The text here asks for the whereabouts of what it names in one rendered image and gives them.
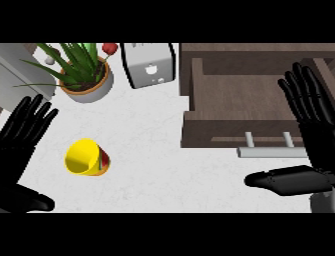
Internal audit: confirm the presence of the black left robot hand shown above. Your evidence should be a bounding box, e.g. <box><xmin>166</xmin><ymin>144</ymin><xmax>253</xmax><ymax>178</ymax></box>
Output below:
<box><xmin>0</xmin><ymin>93</ymin><xmax>61</xmax><ymax>213</ymax></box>

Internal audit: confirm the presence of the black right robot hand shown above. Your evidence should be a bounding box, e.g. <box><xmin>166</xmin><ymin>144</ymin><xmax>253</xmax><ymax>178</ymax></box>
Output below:
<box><xmin>244</xmin><ymin>62</ymin><xmax>335</xmax><ymax>197</ymax></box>

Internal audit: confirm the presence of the yellow cup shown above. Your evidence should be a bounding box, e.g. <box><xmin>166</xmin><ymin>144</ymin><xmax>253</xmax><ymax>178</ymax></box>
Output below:
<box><xmin>64</xmin><ymin>138</ymin><xmax>113</xmax><ymax>177</ymax></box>

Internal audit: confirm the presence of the brown wooden drawer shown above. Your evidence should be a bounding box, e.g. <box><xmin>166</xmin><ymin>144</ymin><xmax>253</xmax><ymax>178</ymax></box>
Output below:
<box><xmin>179</xmin><ymin>57</ymin><xmax>335</xmax><ymax>149</ymax></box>

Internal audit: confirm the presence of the white appliance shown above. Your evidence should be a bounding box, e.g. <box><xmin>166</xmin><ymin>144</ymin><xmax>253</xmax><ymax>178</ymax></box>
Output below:
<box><xmin>0</xmin><ymin>43</ymin><xmax>58</xmax><ymax>107</ymax></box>

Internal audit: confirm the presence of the green plant in white pot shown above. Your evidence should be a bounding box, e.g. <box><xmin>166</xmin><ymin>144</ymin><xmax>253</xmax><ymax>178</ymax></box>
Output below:
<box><xmin>12</xmin><ymin>43</ymin><xmax>116</xmax><ymax>104</ymax></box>

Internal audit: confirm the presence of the brown wooden cabinet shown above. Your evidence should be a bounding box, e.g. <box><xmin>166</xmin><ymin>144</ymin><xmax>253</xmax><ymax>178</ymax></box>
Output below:
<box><xmin>178</xmin><ymin>43</ymin><xmax>335</xmax><ymax>111</ymax></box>

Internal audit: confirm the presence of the red tulip flower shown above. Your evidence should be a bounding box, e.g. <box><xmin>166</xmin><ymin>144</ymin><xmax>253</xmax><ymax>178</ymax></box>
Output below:
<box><xmin>101</xmin><ymin>43</ymin><xmax>120</xmax><ymax>57</ymax></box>

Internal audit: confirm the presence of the silver drawer handle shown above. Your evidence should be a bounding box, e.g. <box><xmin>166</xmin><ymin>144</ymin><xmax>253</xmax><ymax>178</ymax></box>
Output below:
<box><xmin>237</xmin><ymin>131</ymin><xmax>311</xmax><ymax>159</ymax></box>

